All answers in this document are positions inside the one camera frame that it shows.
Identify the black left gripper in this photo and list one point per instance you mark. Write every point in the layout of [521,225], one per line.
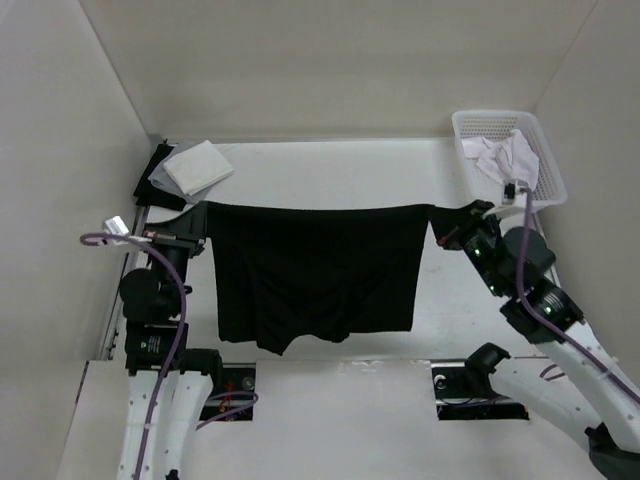
[188,231]

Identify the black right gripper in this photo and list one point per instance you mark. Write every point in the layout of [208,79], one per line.
[450,239]

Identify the black tank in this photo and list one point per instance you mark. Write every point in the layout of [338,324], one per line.
[281,274]
[146,194]

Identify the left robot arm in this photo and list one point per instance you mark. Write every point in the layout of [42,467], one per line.
[168,382]

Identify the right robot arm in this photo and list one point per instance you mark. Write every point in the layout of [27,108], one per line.
[602,417]

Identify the folded black tank top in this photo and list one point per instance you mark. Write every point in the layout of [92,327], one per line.
[146,194]

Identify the folded grey tank top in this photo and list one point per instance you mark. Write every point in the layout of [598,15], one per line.
[162,181]

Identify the folded white tank top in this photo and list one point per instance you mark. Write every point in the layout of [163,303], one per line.
[198,168]

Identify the crumpled white tank top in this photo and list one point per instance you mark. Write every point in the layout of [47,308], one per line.
[511,158]

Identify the white plastic mesh basket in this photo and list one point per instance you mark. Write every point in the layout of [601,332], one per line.
[496,125]

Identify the left metal table rail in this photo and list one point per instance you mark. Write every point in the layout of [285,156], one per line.
[113,332]

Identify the metal table rail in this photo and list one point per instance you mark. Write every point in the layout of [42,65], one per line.
[551,274]
[113,332]

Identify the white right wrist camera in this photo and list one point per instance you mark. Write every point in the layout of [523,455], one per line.
[513,200]

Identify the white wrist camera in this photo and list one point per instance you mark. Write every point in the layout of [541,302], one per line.
[118,234]
[513,200]

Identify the right metal table rail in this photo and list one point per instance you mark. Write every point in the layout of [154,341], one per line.
[551,274]

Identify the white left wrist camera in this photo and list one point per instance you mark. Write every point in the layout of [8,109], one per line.
[118,234]

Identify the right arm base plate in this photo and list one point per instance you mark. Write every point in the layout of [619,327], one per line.
[457,400]

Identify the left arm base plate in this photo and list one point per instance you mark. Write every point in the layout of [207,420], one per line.
[232,397]

